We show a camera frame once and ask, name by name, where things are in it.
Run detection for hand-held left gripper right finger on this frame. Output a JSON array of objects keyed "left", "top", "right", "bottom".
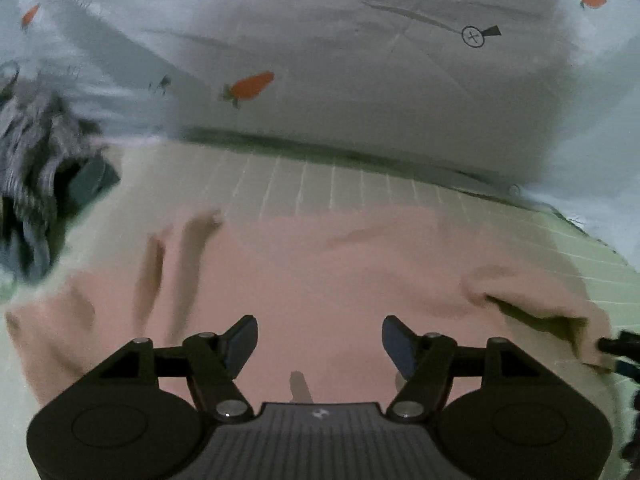
[{"left": 381, "top": 315, "right": 550, "bottom": 422}]

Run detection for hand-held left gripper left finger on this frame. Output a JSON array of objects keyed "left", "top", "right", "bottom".
[{"left": 94, "top": 314, "right": 259, "bottom": 421}]

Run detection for pink garment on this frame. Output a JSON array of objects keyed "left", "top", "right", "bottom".
[{"left": 5, "top": 207, "right": 613, "bottom": 411}]

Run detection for green grid bed sheet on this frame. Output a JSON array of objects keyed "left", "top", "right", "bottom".
[{"left": 0, "top": 135, "right": 640, "bottom": 480}]

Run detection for dark garment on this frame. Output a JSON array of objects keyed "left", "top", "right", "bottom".
[{"left": 62, "top": 152, "right": 122, "bottom": 213}]

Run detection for denim jeans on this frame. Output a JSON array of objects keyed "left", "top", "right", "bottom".
[{"left": 0, "top": 220, "right": 56, "bottom": 288}]

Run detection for carrot print quilt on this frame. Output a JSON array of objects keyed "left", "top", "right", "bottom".
[{"left": 0, "top": 0, "right": 640, "bottom": 273}]

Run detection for checked shirt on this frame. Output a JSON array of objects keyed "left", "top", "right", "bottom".
[{"left": 0, "top": 87, "right": 103, "bottom": 266}]

